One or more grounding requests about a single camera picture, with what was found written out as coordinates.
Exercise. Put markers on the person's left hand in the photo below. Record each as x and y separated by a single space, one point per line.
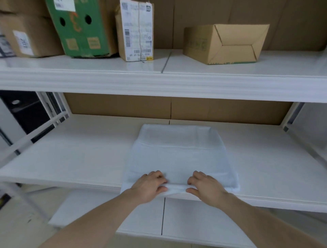
148 187

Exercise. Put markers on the person's right hand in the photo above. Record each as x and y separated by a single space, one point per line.
209 190

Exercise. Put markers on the blue white absorbent pad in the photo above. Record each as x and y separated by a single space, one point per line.
178 153

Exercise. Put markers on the person's right forearm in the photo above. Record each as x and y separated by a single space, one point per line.
268 224

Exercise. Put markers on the person's left forearm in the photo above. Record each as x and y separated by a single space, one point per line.
94 222

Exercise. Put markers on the brown cardboard back panel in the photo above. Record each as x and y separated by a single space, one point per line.
127 106
281 15

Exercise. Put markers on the white metal shelving rack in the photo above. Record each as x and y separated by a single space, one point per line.
163 81

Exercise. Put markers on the black drawer cabinet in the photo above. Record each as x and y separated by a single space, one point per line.
28 112

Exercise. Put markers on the small brown cardboard box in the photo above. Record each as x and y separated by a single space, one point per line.
199 46

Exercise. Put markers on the tall box with white labels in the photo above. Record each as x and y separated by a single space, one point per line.
135 30

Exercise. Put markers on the green cardboard box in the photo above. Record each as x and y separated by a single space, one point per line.
84 38

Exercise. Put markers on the brown box with white label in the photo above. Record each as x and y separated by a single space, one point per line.
41 35

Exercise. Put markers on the white foam package yellow tape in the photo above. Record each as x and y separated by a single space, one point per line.
5 47

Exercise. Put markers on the large plain brown cardboard box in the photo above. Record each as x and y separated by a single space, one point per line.
23 6

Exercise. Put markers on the white window frame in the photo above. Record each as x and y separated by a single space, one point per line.
56 104

